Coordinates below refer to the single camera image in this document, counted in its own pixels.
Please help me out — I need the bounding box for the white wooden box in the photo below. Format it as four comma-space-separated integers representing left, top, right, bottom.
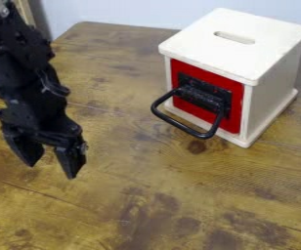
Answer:
157, 8, 301, 147

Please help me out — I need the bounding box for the red drawer front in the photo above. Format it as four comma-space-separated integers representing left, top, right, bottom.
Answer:
169, 59, 244, 134

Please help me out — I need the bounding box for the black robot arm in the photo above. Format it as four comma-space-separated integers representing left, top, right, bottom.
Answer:
0, 0, 86, 179

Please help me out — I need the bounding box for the black cable loop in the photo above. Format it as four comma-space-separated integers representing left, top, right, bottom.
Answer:
34, 69, 72, 98

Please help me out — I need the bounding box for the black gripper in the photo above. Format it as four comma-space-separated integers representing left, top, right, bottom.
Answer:
0, 84, 89, 180

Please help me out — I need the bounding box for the black metal drawer handle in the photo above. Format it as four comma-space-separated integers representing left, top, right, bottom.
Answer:
149, 72, 232, 140

